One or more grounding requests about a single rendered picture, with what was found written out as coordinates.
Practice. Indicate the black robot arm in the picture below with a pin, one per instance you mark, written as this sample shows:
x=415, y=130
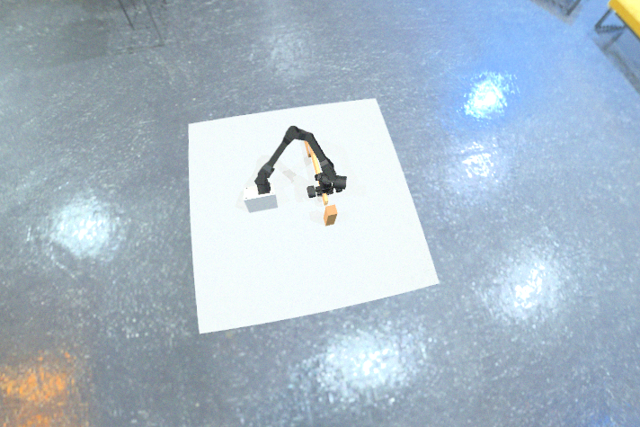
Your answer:
x=326, y=178

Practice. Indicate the long light-wood rail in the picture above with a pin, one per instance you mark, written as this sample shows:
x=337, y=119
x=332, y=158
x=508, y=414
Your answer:
x=316, y=166

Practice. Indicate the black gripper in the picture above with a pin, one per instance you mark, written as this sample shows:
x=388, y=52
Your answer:
x=319, y=190

